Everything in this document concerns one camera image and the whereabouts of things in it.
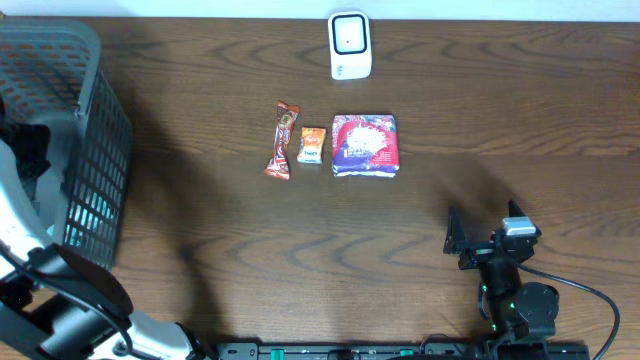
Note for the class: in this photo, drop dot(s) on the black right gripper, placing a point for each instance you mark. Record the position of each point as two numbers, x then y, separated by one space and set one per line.
456 240

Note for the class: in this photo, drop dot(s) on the purple red tissue pack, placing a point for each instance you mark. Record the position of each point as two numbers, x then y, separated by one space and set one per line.
365 145

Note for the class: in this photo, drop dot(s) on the small orange tissue packet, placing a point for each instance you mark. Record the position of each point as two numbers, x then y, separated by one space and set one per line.
311 147

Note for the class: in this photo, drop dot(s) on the orange chocolate bar wrapper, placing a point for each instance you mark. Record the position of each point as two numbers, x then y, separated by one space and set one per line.
278 166

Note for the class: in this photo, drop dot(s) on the green wet wipes pack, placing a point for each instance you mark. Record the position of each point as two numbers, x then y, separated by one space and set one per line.
91 216

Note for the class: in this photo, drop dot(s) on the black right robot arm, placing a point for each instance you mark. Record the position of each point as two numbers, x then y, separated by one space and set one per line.
522 313

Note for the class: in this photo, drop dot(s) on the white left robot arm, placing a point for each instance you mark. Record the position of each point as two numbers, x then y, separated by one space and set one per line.
57 304

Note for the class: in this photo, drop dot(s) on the white barcode scanner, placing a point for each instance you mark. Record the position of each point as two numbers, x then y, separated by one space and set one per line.
350 46

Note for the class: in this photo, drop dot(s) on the dark grey plastic basket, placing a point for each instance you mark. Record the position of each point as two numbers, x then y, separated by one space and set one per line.
63 134

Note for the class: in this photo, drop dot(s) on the black mounting rail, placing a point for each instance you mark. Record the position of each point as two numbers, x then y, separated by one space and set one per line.
438 348

